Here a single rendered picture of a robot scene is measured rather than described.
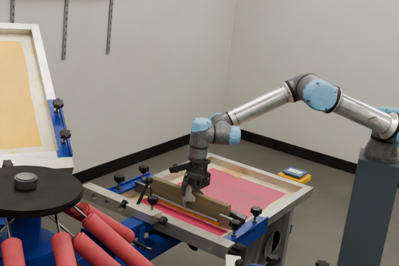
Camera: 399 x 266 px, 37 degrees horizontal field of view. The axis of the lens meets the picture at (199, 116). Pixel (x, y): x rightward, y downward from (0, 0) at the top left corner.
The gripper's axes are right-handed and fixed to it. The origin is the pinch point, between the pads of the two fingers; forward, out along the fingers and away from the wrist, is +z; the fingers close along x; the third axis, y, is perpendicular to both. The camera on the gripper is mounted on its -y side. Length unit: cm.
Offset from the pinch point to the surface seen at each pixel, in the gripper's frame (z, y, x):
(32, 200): -31, 8, -88
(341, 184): 101, -40, 329
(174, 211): 5.3, -4.5, -2.0
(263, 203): 5.3, 18.1, 33.6
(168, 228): -0.8, 9.5, -25.7
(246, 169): 3, -5, 57
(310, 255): 101, -7, 180
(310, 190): 2, 29, 57
